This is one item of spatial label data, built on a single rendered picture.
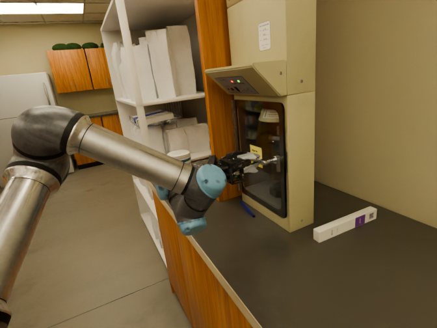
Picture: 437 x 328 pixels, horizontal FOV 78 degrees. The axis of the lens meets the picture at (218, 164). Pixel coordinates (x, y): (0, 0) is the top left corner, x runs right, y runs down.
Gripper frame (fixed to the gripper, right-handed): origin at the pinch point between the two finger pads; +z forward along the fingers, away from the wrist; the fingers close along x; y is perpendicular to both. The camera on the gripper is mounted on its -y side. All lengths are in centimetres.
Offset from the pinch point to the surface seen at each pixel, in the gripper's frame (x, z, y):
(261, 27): 41.4, 5.4, 0.6
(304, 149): 2.9, 11.9, 10.8
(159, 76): 35, 3, -118
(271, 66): 29.5, 0.1, 11.7
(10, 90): 53, -146, -476
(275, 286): -26.7, -14.3, 26.8
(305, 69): 27.4, 12.7, 11.6
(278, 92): 22.1, 2.2, 11.3
